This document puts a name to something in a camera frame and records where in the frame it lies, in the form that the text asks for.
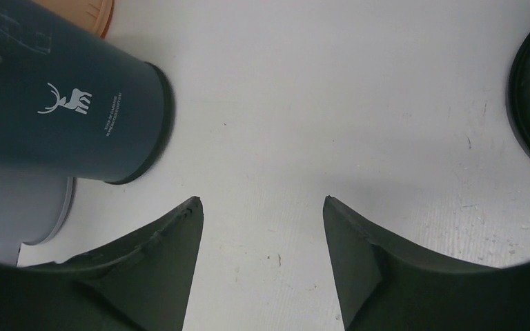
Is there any grey plastic bin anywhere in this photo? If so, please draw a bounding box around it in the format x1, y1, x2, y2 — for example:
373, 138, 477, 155
0, 167, 75, 245

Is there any dark blue bin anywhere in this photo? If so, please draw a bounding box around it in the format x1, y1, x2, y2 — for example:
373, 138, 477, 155
0, 1, 175, 185

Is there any orange capybara bin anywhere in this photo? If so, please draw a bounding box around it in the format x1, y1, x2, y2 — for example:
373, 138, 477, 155
33, 0, 115, 38

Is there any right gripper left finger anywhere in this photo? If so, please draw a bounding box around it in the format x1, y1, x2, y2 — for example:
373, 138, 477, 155
0, 197, 204, 330

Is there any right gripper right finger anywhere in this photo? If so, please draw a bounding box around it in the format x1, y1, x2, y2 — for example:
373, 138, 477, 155
323, 196, 530, 330

